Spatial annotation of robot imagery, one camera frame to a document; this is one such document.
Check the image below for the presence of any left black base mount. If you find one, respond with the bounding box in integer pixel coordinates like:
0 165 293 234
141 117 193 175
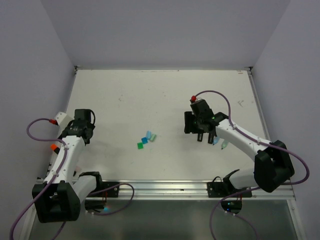
84 181 119 213

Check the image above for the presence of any peach translucent pen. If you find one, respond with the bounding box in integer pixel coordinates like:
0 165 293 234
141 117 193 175
74 166 82 173

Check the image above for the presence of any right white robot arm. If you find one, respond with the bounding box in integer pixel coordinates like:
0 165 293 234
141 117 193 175
184 99 295 197

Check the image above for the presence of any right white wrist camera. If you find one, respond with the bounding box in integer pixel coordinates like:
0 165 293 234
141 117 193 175
194 98 203 104

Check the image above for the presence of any green translucent pen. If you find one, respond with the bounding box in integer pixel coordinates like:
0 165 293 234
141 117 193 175
221 140 229 150

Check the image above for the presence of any blue translucent pen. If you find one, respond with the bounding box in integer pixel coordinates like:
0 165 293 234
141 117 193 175
212 136 220 145

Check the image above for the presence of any blue highlighter cap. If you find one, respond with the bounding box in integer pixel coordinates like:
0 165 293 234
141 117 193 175
141 137 148 144

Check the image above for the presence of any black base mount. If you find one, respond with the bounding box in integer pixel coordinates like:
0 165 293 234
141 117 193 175
206 169 253 215
84 181 119 213

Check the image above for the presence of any orange-capped black highlighter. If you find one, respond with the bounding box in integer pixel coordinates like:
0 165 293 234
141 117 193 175
50 144 60 155

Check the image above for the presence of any green highlighter cap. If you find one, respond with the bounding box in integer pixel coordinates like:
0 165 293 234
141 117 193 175
137 142 144 150

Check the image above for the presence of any green-capped black highlighter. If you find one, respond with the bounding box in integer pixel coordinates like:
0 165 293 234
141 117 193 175
197 132 204 142

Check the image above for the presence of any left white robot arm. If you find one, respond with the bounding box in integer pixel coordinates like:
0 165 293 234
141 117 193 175
32 109 104 223

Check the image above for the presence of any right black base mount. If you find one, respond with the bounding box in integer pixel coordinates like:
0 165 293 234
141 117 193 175
206 169 253 215

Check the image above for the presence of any light green pen cap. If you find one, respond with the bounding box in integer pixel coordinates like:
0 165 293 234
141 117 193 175
149 134 157 142

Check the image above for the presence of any blue-capped black highlighter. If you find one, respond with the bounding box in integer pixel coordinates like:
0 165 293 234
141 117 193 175
207 133 215 145

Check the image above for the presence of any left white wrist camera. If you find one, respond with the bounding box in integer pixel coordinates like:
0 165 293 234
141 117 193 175
54 111 73 130

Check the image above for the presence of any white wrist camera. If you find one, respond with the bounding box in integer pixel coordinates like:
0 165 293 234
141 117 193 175
194 98 203 104
54 111 73 130

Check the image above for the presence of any light blue pen cap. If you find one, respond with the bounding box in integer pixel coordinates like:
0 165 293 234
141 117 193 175
146 130 152 140

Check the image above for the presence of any aluminium front rail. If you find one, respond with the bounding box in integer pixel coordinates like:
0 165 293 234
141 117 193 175
119 180 295 201

